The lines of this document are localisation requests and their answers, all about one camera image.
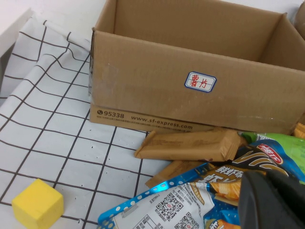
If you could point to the brown wafer bar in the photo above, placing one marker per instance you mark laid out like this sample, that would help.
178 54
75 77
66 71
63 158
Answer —
171 171

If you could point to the dark blue Vikar chips bag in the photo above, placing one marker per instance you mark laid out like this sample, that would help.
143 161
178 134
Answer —
257 159

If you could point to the cardboard box sf-express print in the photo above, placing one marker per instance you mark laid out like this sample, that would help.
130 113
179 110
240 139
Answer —
143 83

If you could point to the green potato chips bag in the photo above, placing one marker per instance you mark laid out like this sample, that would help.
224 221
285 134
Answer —
286 143

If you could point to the white black-grid tablecloth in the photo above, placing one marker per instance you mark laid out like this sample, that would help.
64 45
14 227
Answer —
47 131

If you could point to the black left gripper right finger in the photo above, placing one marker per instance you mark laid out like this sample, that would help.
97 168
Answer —
291 190

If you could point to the blue chips bag white back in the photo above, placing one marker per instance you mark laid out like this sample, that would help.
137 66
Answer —
155 210

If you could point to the golden small snack wrapper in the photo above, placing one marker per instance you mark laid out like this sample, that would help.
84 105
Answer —
300 130

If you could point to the yellow foam cube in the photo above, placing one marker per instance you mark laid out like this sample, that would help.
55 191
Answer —
35 205

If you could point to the taped cardboard box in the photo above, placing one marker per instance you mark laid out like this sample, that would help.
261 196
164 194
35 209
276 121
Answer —
300 21

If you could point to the brown cardboard piece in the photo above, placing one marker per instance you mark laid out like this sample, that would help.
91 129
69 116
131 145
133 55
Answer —
186 145

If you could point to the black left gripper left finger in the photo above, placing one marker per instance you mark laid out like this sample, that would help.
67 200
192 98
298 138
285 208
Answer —
259 210

